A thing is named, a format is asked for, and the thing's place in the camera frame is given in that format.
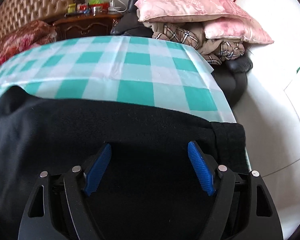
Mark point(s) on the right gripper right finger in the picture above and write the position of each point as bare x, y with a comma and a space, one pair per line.
240, 205

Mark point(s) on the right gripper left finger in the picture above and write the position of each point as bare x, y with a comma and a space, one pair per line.
58, 206

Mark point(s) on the black pants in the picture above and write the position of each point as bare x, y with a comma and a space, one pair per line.
149, 189

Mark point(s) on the white wardrobe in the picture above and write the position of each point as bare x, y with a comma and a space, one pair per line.
270, 108

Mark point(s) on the teal checkered cloth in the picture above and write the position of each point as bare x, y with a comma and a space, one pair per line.
137, 70

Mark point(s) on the floral quilt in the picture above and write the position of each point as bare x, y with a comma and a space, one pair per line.
31, 35

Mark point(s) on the plaid beige blanket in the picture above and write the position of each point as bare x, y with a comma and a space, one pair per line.
214, 51

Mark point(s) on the dark wooden nightstand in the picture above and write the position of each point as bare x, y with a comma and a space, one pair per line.
86, 25

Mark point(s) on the items on nightstand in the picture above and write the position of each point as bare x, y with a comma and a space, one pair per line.
93, 7

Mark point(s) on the tufted tan headboard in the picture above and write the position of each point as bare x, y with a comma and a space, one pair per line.
16, 13

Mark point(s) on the pink floral pillow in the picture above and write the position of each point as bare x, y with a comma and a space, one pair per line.
182, 11

